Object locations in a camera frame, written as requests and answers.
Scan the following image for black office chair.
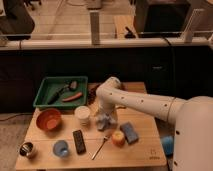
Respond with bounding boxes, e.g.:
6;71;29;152
0;0;35;40

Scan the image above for silver metal cup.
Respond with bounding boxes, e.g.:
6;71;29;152
19;142;36;158

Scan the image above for blue object on floor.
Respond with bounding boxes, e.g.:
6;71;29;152
161;136;174;156

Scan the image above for black handled brush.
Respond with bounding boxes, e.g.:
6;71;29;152
47;81;78;104

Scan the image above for wooden table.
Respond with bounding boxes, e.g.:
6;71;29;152
14;81;168;171

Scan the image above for red yellow apple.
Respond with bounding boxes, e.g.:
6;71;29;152
111;130;125;146

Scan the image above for orange bowl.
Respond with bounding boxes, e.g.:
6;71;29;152
36;108;62;131

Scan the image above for green plastic tray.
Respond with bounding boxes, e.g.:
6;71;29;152
33;76;88;110

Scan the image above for blue sponge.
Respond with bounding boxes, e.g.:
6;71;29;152
120;122;139;144

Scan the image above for white cup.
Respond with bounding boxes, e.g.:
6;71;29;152
74;106;91;125

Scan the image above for orange carrot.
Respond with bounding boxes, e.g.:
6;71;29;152
62;92;83;102

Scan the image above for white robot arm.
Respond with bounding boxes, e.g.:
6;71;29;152
96;77;213;171

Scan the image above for blue cup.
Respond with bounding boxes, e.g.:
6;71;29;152
53;140;69;158

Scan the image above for black remote control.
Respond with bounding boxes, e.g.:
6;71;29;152
73;130;86;154

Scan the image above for light blue towel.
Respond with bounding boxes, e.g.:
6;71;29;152
95;113;117;131

